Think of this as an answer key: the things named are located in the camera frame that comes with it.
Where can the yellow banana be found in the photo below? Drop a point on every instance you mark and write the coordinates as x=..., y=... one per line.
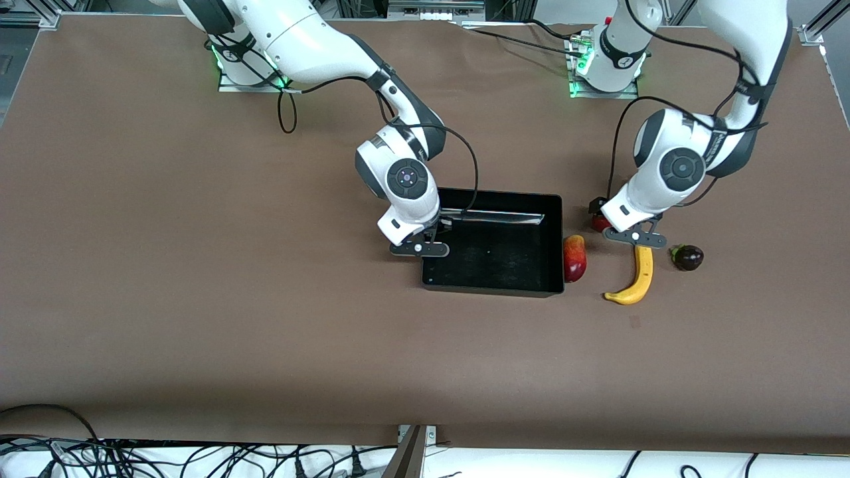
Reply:
x=641, y=275

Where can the red apple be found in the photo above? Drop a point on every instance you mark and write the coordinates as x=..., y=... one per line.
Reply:
x=599, y=224

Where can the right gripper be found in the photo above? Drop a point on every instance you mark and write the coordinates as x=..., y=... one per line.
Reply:
x=441, y=228

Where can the metal bracket post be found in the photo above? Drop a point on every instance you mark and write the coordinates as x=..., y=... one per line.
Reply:
x=408, y=458

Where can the red yellow mango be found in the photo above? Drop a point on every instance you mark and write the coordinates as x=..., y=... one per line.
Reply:
x=575, y=259

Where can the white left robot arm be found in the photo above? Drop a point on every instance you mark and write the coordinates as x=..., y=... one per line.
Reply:
x=677, y=166

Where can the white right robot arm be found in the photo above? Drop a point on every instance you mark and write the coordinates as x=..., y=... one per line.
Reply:
x=299, y=40

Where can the dark metal rack frame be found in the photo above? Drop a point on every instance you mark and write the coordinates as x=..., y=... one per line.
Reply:
x=362, y=8

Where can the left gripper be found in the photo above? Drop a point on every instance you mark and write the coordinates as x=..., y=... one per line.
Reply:
x=597, y=206

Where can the brown table cover sheet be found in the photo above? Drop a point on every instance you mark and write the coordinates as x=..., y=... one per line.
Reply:
x=425, y=365

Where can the black rectangular plastic box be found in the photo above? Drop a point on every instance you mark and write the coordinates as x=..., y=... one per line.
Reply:
x=495, y=255

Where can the white terminal strip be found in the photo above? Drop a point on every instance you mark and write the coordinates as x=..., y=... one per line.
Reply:
x=435, y=14

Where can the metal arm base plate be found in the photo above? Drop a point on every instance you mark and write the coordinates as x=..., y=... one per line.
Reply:
x=601, y=95
x=229, y=87

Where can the dark purple eggplant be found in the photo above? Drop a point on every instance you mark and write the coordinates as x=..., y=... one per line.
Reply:
x=688, y=257

